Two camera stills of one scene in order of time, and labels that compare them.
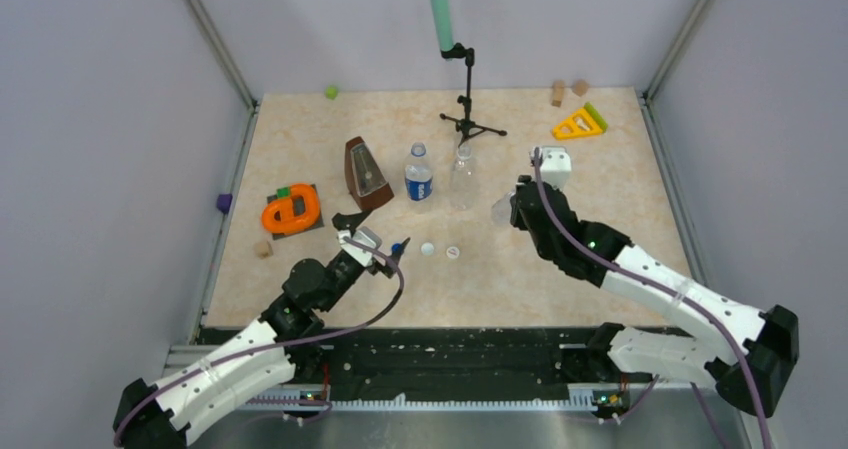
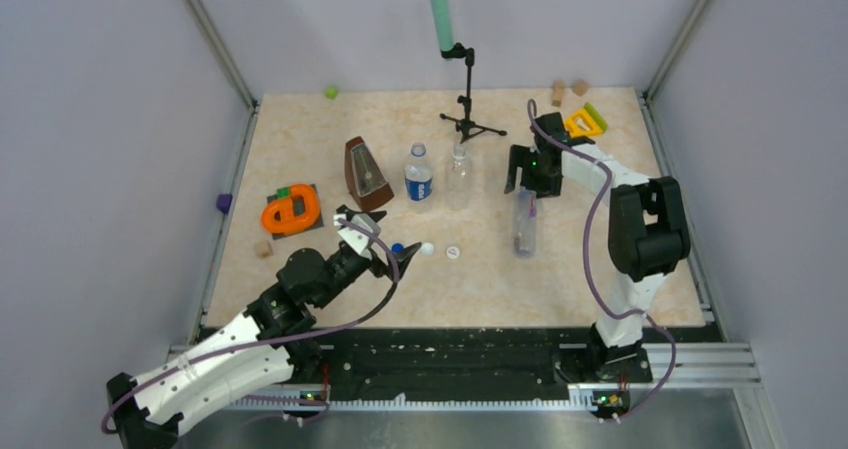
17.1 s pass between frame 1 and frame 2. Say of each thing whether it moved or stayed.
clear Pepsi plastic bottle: stayed
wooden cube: stayed
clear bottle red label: moved
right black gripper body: moved
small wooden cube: stayed
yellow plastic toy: stayed
